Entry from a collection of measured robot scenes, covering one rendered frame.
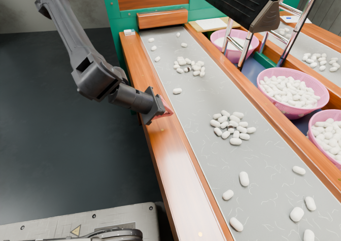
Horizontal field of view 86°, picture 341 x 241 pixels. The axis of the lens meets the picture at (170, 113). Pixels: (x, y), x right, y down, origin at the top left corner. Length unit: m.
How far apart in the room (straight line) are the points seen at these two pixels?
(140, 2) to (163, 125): 0.81
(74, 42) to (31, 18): 3.24
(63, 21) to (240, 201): 0.64
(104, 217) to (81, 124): 1.10
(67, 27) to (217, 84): 0.58
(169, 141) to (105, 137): 1.08
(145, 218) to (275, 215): 0.44
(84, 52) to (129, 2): 0.79
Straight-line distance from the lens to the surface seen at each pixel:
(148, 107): 0.49
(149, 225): 0.78
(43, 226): 0.90
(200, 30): 1.21
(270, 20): 0.55
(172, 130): 0.60
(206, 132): 0.64
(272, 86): 0.91
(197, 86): 0.80
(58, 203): 1.48
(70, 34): 0.53
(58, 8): 0.63
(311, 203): 0.61
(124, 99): 0.45
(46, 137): 1.83
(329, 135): 0.81
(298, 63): 1.09
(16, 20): 3.84
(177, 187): 0.51
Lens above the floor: 1.24
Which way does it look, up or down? 47 degrees down
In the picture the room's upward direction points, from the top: straight up
